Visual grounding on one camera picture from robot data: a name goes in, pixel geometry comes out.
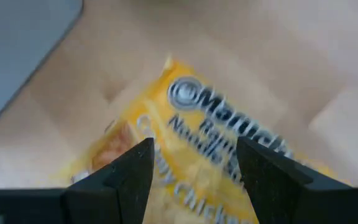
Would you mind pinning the clear plastic tray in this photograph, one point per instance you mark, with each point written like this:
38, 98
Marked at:
17, 46

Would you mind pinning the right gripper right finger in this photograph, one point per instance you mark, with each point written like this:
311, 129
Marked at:
291, 199

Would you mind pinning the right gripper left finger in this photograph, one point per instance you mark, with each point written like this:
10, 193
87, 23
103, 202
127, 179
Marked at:
104, 199

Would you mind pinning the yellow Maruchan chicken ramen pack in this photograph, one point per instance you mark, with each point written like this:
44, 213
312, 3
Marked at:
191, 149

